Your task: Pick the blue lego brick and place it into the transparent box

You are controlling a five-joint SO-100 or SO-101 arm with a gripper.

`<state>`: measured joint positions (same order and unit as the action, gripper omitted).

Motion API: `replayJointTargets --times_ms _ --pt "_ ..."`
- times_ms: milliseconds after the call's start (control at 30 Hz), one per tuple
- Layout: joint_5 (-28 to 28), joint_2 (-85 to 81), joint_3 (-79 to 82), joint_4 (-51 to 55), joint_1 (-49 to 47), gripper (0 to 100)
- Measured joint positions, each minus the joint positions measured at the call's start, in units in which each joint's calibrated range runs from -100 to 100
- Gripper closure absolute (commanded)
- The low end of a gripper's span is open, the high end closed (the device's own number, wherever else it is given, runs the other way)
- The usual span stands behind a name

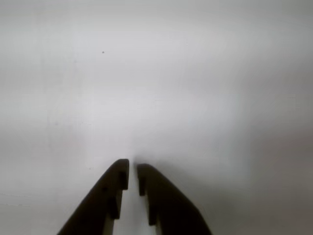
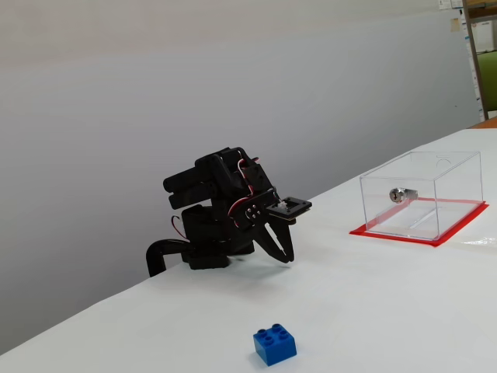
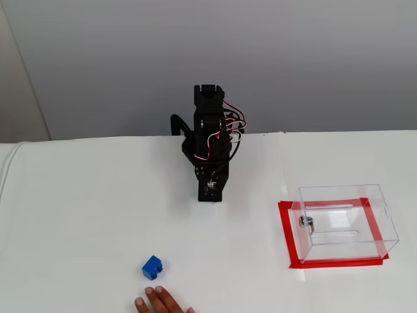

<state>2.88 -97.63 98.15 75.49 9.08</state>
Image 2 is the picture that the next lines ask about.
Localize red white arm servo cables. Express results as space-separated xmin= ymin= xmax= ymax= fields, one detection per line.
xmin=228 ymin=154 xmax=262 ymax=230

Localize transparent plastic box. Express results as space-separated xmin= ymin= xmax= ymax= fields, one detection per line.
xmin=359 ymin=150 xmax=484 ymax=241

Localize black table clamp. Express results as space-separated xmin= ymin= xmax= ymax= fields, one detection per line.
xmin=145 ymin=237 xmax=191 ymax=277

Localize red white base cable loop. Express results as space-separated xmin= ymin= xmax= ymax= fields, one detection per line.
xmin=171 ymin=215 xmax=188 ymax=241

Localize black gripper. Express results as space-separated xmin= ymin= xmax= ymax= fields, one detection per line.
xmin=235 ymin=188 xmax=296 ymax=266

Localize red tape frame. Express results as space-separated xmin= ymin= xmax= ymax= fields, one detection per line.
xmin=349 ymin=196 xmax=489 ymax=249

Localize black wrist camera board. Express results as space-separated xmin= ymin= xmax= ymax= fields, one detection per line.
xmin=266 ymin=197 xmax=314 ymax=225

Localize blue lego brick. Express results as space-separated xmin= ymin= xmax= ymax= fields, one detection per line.
xmin=252 ymin=322 xmax=298 ymax=367

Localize green panel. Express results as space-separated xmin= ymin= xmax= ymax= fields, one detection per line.
xmin=476 ymin=50 xmax=497 ymax=114

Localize shelf frame post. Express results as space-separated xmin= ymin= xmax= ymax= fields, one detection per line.
xmin=464 ymin=0 xmax=497 ymax=122

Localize silver metal cam lock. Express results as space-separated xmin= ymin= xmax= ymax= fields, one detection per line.
xmin=388 ymin=186 xmax=419 ymax=204

